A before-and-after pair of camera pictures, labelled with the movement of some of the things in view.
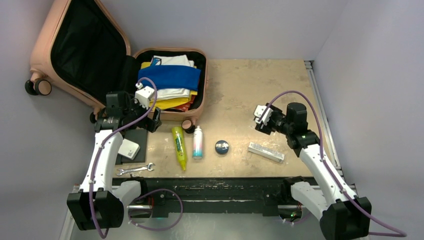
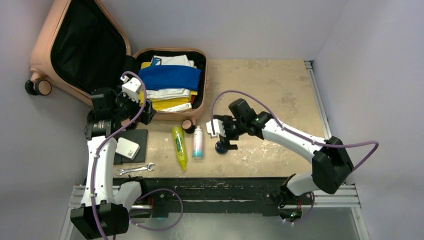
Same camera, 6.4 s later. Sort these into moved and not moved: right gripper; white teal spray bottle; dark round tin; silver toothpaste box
Moved: silver toothpaste box; right gripper
Not moved: white teal spray bottle; dark round tin
